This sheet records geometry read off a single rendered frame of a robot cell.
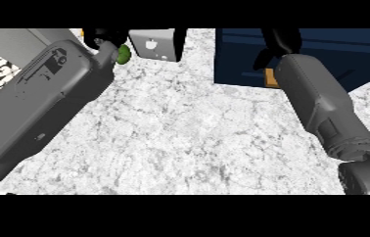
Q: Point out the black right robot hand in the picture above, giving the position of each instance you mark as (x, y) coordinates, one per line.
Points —
(280, 42)

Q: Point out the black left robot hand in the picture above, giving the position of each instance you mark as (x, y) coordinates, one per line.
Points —
(106, 35)

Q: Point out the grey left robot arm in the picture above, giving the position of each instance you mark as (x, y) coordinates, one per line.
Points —
(43, 94)

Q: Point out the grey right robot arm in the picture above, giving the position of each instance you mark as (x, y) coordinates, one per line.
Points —
(317, 107)

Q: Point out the green can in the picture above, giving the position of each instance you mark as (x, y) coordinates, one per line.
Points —
(124, 54)

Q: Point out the dark blue open drawer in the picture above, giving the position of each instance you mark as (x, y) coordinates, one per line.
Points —
(241, 58)

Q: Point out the yellow object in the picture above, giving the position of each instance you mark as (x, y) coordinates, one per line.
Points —
(83, 32)

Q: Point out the grey box appliance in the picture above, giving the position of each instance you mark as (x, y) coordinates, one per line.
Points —
(155, 44)

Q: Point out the orange block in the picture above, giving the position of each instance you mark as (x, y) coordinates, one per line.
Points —
(270, 77)

